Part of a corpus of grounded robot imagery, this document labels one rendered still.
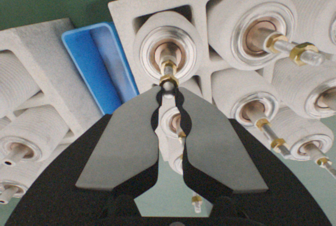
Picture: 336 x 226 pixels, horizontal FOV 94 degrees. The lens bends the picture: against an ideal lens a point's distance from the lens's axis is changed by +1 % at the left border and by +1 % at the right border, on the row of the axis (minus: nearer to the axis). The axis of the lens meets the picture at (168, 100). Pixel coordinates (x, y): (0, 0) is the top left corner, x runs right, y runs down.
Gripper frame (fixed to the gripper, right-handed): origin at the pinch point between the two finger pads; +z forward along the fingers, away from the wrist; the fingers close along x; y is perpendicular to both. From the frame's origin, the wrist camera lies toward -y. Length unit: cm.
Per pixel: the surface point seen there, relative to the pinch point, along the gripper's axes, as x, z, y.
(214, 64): 8.8, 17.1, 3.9
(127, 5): -6.2, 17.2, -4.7
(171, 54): 0.3, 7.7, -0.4
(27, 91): -26.0, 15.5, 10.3
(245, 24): 8.9, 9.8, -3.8
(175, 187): 9, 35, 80
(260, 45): 10.5, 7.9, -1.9
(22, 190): -33.5, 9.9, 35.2
